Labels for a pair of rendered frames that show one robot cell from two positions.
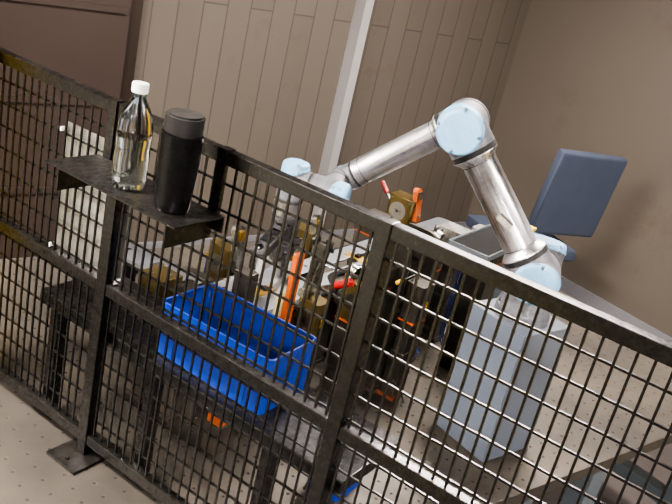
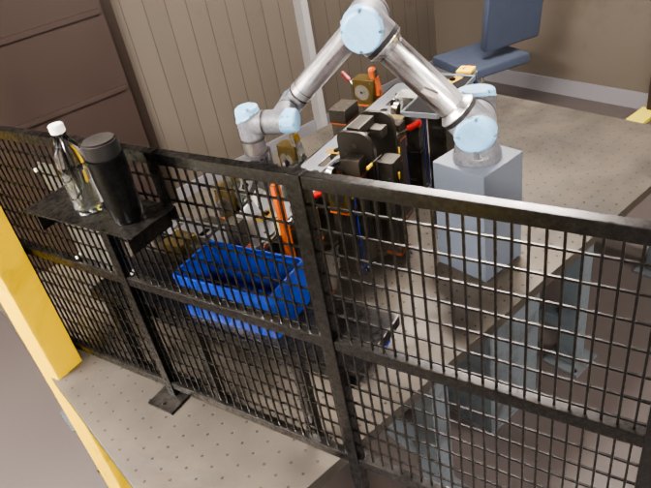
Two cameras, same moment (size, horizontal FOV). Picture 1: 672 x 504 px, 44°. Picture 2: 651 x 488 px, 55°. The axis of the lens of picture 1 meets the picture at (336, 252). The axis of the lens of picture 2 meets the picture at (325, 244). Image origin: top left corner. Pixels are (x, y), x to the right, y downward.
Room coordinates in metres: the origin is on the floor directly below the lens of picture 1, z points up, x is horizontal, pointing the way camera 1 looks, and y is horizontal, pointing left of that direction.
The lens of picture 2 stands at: (0.31, -0.21, 2.04)
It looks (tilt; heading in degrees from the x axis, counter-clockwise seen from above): 34 degrees down; 7
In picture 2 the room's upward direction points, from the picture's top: 11 degrees counter-clockwise
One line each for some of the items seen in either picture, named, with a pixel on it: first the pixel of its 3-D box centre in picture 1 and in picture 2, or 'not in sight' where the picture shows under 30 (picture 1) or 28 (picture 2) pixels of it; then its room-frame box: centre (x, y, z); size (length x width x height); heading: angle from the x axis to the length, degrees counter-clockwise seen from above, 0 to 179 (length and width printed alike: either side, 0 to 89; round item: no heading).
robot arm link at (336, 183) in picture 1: (330, 190); (282, 118); (2.09, 0.05, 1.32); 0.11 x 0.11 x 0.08; 79
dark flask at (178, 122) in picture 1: (178, 161); (113, 179); (1.41, 0.31, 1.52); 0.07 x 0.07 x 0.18
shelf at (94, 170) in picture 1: (139, 169); (93, 192); (1.48, 0.40, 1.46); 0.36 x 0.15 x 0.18; 59
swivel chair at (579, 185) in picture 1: (524, 230); (481, 51); (4.65, -1.05, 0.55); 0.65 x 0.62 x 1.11; 44
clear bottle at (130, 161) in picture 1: (133, 135); (74, 167); (1.47, 0.41, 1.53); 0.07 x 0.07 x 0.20
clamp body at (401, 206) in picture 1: (392, 237); (367, 114); (3.09, -0.20, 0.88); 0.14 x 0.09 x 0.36; 59
